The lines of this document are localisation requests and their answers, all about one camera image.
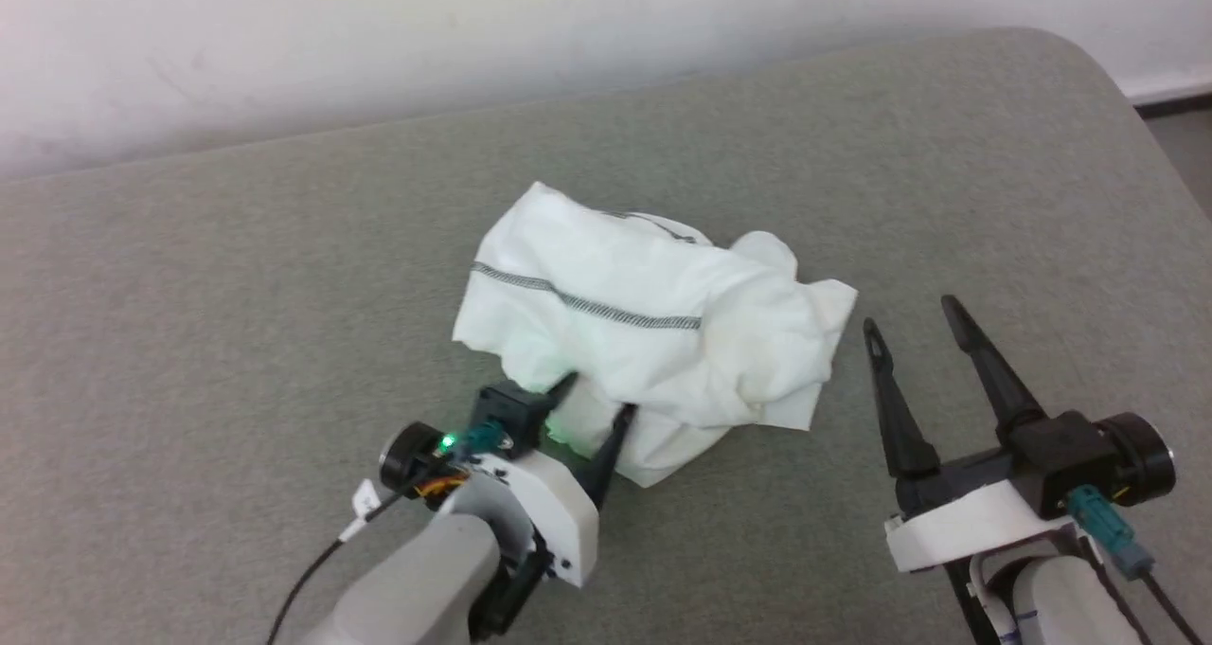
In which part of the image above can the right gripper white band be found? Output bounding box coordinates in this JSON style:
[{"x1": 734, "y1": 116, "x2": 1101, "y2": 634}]
[{"x1": 863, "y1": 295, "x2": 1082, "y2": 573}]

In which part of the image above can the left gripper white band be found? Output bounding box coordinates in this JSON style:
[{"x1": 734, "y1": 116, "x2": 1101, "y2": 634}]
[{"x1": 440, "y1": 370, "x2": 638, "y2": 591}]

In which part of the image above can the white garment with grey stitching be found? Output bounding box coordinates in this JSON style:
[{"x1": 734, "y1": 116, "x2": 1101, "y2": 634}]
[{"x1": 453, "y1": 181, "x2": 859, "y2": 488}]

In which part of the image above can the grey fabric sofa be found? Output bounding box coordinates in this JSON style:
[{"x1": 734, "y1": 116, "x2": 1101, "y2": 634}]
[{"x1": 0, "y1": 27, "x2": 1212, "y2": 645}]

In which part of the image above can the black cable with teal plug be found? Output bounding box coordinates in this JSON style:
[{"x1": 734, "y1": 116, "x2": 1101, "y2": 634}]
[
  {"x1": 1064, "y1": 486, "x2": 1208, "y2": 645},
  {"x1": 268, "y1": 421, "x2": 508, "y2": 645}
]

